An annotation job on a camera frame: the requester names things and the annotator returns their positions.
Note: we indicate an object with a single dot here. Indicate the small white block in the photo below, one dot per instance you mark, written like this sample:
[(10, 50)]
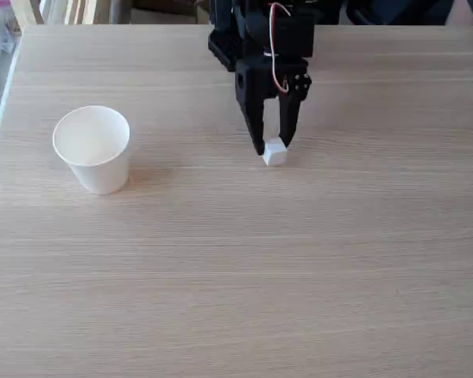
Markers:
[(274, 154)]

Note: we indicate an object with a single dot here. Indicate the dark chair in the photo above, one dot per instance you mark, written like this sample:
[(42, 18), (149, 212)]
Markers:
[(398, 11)]

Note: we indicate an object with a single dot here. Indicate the white paper cup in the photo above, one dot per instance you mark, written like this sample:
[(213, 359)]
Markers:
[(94, 153)]

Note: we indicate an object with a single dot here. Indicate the light wooden slatted frame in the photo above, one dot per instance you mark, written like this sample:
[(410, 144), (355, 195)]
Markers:
[(75, 11)]

